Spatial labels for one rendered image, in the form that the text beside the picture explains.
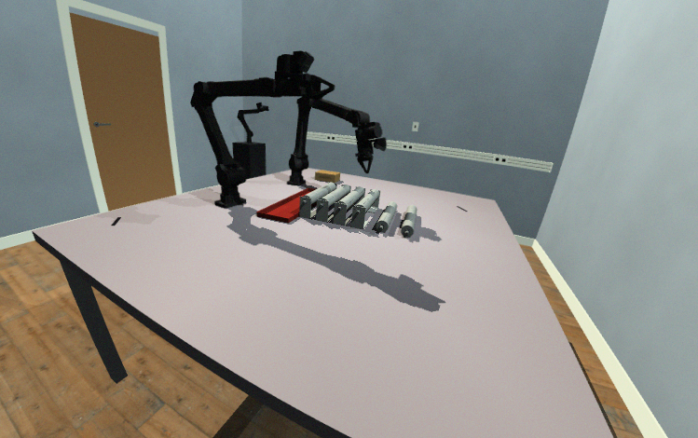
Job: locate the brown cardboard box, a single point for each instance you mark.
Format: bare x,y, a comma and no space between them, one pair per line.
327,177

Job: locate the red scrap tray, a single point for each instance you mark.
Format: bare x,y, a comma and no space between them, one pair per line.
286,210

